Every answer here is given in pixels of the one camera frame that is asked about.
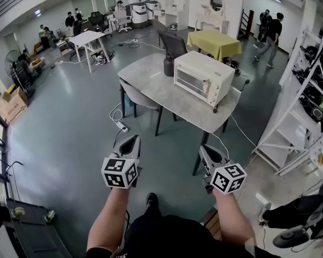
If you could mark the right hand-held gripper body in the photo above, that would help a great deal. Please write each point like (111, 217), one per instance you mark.
(227, 180)

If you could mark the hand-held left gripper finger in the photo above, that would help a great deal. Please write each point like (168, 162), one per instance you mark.
(137, 149)
(118, 147)

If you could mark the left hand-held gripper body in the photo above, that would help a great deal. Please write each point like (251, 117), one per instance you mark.
(115, 172)

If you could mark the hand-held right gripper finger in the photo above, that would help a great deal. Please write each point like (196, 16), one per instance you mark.
(225, 160)
(204, 160)

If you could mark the glass microwave door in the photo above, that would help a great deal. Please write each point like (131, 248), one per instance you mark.
(189, 77)

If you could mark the white oven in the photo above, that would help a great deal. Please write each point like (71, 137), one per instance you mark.
(204, 63)

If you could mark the person's right forearm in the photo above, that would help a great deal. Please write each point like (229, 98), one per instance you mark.
(231, 219)

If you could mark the person's left forearm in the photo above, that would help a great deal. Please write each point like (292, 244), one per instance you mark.
(111, 219)

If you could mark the white power strip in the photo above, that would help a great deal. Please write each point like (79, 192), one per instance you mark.
(122, 127)

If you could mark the wooden slatted pallet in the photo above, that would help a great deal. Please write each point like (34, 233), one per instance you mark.
(211, 222)

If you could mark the person's black left shoe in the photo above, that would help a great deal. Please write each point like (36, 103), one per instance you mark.
(151, 200)

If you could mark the grey upholstered chair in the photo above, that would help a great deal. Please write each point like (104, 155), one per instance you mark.
(140, 95)

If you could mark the white metal shelf rack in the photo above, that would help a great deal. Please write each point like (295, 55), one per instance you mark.
(285, 133)

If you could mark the grey marble table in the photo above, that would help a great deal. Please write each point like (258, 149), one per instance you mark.
(156, 85)

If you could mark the person's black clothing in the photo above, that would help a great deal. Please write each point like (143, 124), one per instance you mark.
(172, 238)

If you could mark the dark round robot vacuum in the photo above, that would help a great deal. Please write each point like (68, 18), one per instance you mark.
(290, 236)

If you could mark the black bottle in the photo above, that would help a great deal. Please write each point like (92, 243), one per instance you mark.
(169, 66)

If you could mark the small yellow container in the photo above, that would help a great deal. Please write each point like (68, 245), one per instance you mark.
(321, 158)

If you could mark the black wheeled cart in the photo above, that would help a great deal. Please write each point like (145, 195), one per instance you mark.
(35, 230)

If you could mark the black mesh office chair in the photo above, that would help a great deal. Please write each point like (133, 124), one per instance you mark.
(173, 43)

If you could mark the white trestle table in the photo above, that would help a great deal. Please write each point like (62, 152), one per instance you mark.
(87, 38)

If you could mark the cardboard box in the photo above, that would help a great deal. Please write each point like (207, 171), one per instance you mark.
(12, 105)

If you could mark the black devices group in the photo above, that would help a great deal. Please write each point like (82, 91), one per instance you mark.
(316, 90)

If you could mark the table with yellow cloth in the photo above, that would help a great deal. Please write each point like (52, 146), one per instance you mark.
(212, 42)

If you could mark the white office chair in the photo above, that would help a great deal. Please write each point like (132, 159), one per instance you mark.
(122, 20)

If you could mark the white and black machine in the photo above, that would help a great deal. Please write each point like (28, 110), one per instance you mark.
(152, 8)
(138, 13)

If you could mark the black staircase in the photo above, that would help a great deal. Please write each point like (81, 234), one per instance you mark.
(245, 23)

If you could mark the white vanity with mirror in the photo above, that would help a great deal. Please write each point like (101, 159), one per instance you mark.
(212, 17)

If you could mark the white tall cabinet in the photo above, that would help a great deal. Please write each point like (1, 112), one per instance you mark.
(175, 7)

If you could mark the black balcony railing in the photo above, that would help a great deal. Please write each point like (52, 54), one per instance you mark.
(21, 1)

